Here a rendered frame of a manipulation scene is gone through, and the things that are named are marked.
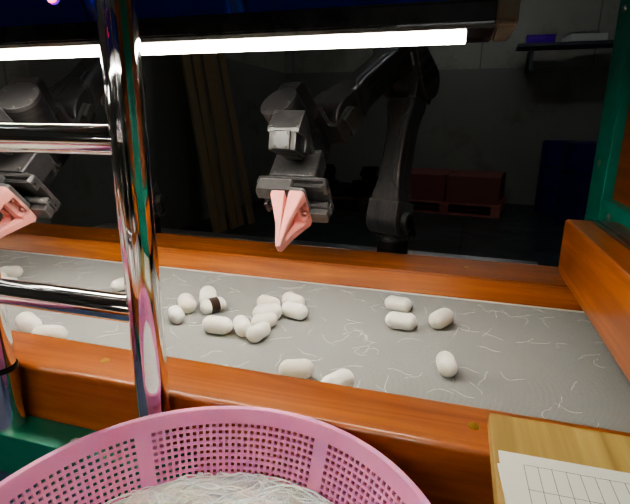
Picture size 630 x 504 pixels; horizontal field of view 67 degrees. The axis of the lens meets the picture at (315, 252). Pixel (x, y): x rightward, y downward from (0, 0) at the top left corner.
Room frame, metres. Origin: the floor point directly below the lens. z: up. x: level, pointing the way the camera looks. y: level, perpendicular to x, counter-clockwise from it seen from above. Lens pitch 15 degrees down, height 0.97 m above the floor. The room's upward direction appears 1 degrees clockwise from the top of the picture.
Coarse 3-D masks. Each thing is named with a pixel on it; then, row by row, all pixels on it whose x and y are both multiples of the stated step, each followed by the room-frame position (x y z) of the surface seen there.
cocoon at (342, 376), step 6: (336, 372) 0.37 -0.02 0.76; (342, 372) 0.37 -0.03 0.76; (348, 372) 0.37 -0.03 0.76; (324, 378) 0.37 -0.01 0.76; (330, 378) 0.36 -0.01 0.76; (336, 378) 0.36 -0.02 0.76; (342, 378) 0.37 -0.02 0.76; (348, 378) 0.37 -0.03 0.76; (354, 378) 0.38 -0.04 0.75; (342, 384) 0.36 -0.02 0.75; (348, 384) 0.37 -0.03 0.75
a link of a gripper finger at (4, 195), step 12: (0, 180) 0.65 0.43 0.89; (0, 192) 0.63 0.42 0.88; (12, 192) 0.64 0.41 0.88; (0, 204) 0.63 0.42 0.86; (12, 204) 0.65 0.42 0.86; (24, 204) 0.65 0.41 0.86; (24, 216) 0.66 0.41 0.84; (36, 216) 0.67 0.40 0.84; (0, 228) 0.64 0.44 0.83; (12, 228) 0.64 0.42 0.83
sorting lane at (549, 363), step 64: (0, 256) 0.79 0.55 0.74; (64, 256) 0.79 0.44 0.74; (64, 320) 0.52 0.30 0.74; (192, 320) 0.53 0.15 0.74; (320, 320) 0.53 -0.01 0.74; (384, 320) 0.53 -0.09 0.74; (512, 320) 0.54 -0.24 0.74; (576, 320) 0.54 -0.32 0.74; (384, 384) 0.39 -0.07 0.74; (448, 384) 0.39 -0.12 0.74; (512, 384) 0.39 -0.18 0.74; (576, 384) 0.39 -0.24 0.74
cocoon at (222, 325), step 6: (204, 318) 0.49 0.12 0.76; (210, 318) 0.49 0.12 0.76; (216, 318) 0.49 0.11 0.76; (222, 318) 0.49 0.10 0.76; (228, 318) 0.49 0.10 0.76; (204, 324) 0.49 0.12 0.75; (210, 324) 0.48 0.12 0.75; (216, 324) 0.48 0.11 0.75; (222, 324) 0.48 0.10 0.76; (228, 324) 0.48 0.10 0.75; (210, 330) 0.48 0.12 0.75; (216, 330) 0.48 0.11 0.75; (222, 330) 0.48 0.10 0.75; (228, 330) 0.48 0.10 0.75
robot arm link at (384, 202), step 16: (400, 80) 0.94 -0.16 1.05; (416, 80) 0.92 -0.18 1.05; (400, 96) 0.96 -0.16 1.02; (416, 96) 0.92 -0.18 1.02; (400, 112) 0.93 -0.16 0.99; (416, 112) 0.93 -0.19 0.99; (400, 128) 0.92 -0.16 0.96; (416, 128) 0.94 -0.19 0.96; (384, 144) 0.94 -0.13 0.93; (400, 144) 0.92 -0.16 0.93; (384, 160) 0.93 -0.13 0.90; (400, 160) 0.91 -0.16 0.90; (384, 176) 0.92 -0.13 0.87; (400, 176) 0.91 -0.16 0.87; (384, 192) 0.91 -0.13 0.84; (400, 192) 0.90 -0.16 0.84; (368, 208) 0.92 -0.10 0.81; (384, 208) 0.90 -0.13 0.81; (400, 208) 0.89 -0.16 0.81; (368, 224) 0.92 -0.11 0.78; (384, 224) 0.89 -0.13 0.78
